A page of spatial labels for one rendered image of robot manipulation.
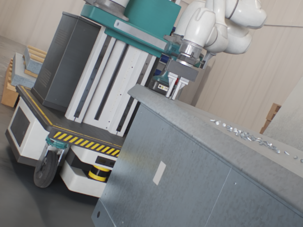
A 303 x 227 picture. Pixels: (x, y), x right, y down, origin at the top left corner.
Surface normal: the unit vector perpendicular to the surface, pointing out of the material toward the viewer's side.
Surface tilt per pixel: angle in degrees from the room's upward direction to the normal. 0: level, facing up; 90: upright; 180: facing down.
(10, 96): 90
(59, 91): 90
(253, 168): 67
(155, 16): 90
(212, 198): 90
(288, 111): 78
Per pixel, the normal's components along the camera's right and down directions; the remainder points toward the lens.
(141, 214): -0.86, -0.33
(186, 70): 0.11, 0.13
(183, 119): -0.64, -0.66
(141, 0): 0.42, 0.26
